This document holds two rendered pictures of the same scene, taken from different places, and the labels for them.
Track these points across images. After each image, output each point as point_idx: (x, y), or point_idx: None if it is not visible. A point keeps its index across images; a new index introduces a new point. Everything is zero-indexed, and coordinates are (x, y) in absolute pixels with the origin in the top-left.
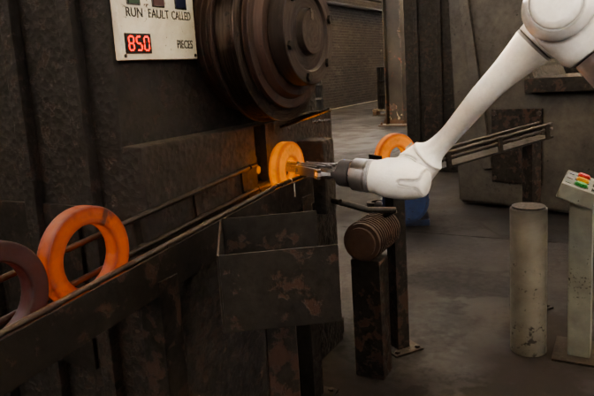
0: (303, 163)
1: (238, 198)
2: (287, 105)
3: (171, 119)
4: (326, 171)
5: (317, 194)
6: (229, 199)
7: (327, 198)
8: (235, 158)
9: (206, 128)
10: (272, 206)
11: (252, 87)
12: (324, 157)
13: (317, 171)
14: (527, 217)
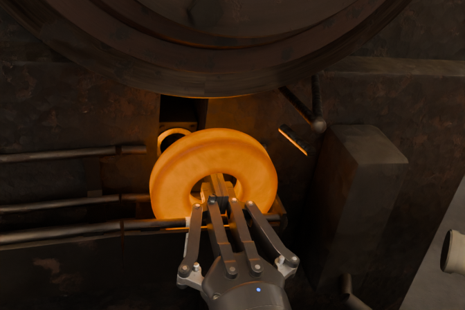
0: (232, 204)
1: (32, 207)
2: (181, 64)
3: None
4: (203, 282)
5: (315, 250)
6: (42, 193)
7: (326, 271)
8: (75, 124)
9: (34, 37)
10: (81, 264)
11: None
12: (350, 198)
13: (178, 270)
14: None
